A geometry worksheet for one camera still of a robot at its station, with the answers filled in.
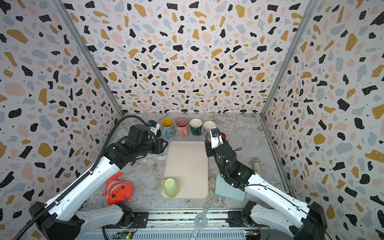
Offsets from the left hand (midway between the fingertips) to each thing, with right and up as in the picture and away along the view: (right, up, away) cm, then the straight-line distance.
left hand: (165, 141), depth 73 cm
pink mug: (+5, +7, +28) cm, 29 cm away
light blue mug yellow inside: (-5, +6, +28) cm, 29 cm away
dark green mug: (+14, +8, +28) cm, 33 cm away
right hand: (+22, +4, -2) cm, 22 cm away
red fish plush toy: (-24, -25, +2) cm, 35 cm away
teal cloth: (+31, -28, +11) cm, 43 cm away
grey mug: (+22, +8, +33) cm, 40 cm away
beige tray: (+8, -16, +23) cm, 29 cm away
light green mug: (+2, -24, +2) cm, 24 cm away
